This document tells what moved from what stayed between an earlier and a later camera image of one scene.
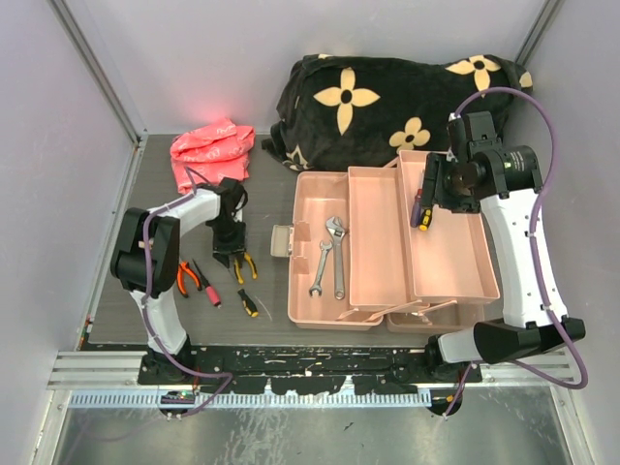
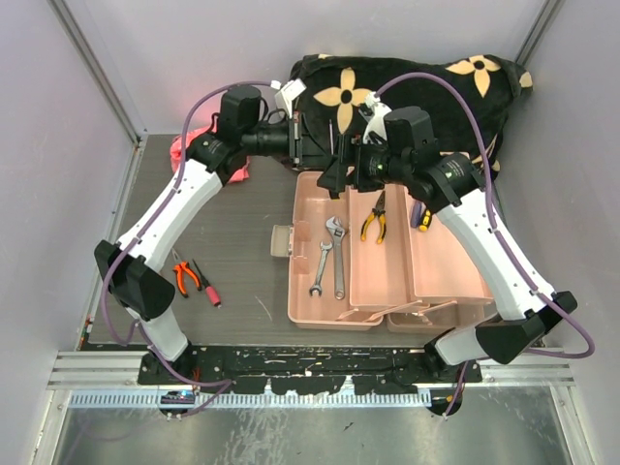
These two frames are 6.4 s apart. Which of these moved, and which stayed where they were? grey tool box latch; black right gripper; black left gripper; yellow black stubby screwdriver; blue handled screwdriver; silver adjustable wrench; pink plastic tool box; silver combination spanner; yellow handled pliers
Moved: black left gripper; yellow handled pliers; black right gripper
Stayed: silver adjustable wrench; silver combination spanner; grey tool box latch; blue handled screwdriver; pink plastic tool box; yellow black stubby screwdriver
